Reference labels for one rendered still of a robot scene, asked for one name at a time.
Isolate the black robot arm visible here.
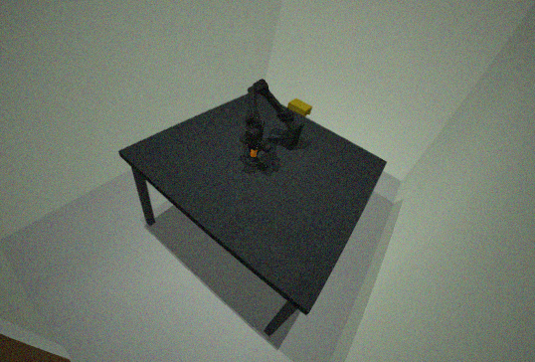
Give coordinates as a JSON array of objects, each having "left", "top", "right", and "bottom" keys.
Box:
[{"left": 245, "top": 79, "right": 297, "bottom": 151}]

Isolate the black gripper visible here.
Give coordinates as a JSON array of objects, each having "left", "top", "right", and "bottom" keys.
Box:
[{"left": 239, "top": 134, "right": 272, "bottom": 155}]

